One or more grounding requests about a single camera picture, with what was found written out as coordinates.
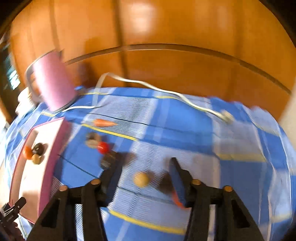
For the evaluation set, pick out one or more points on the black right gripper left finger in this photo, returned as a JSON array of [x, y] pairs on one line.
[[70, 206]]

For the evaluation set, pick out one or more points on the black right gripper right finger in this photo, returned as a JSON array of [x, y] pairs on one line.
[[218, 208]]

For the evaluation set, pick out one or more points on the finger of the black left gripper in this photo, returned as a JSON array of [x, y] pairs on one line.
[[11, 213]]

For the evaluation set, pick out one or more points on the small orange tangerine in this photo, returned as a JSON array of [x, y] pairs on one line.
[[27, 153]]

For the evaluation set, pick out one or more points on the dark brown passion fruit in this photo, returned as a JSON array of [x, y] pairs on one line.
[[108, 160]]

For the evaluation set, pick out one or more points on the red cherry tomato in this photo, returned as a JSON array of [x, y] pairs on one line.
[[103, 148]]

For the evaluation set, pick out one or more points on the small tan round fruit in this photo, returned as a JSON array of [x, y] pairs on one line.
[[141, 179]]

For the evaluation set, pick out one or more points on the orange toy carrot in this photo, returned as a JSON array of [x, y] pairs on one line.
[[103, 123]]

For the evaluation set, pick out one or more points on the pink white shallow box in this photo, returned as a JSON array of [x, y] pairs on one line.
[[32, 181]]

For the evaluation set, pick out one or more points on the small yellow-brown fruit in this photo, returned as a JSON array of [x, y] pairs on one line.
[[36, 159]]

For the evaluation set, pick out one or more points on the dark brown fruit in box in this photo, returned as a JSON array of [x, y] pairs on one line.
[[38, 149]]

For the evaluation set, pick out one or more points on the blue plaid tablecloth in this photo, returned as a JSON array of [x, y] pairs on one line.
[[253, 155]]

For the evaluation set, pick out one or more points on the cut dark fruit half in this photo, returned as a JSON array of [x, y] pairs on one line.
[[92, 140]]

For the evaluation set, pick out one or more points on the silver ornate tissue box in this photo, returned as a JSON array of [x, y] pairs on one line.
[[25, 102]]

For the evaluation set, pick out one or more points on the pink grey electric kettle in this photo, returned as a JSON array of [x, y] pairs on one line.
[[48, 81]]

